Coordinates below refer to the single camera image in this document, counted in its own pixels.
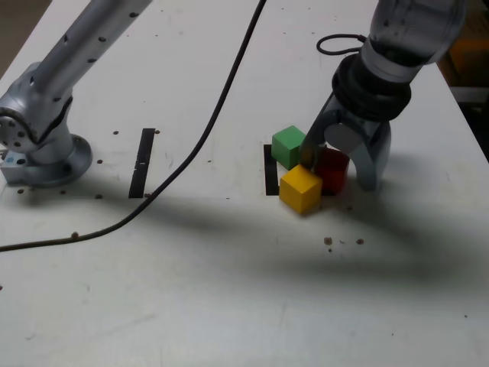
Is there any brown cardboard box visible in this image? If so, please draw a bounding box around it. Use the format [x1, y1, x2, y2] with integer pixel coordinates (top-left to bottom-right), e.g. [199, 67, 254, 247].
[439, 26, 489, 87]

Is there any red cube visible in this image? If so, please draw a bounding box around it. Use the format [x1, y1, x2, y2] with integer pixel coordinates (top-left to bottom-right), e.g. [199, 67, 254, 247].
[315, 148, 351, 194]

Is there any black tape strip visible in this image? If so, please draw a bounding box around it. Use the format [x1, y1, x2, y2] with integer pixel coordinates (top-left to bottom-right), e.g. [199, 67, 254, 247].
[128, 128, 157, 199]

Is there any green cube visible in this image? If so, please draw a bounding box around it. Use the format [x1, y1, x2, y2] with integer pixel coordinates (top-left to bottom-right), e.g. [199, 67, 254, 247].
[271, 125, 307, 171]

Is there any black cable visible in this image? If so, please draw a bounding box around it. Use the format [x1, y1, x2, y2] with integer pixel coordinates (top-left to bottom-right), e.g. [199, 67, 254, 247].
[0, 0, 368, 253]

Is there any yellow cube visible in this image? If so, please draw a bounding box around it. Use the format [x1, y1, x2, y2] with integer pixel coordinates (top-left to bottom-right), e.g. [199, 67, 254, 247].
[279, 164, 323, 215]

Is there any white metal shelf frame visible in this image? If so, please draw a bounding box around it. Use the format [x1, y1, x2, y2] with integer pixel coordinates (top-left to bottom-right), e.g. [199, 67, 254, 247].
[450, 86, 489, 103]

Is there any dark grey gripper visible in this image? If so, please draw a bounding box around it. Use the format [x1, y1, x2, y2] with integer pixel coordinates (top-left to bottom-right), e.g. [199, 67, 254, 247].
[300, 94, 392, 192]

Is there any black tape square outline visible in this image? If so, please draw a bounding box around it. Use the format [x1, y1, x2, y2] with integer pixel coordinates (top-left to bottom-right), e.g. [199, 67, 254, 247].
[263, 144, 338, 197]

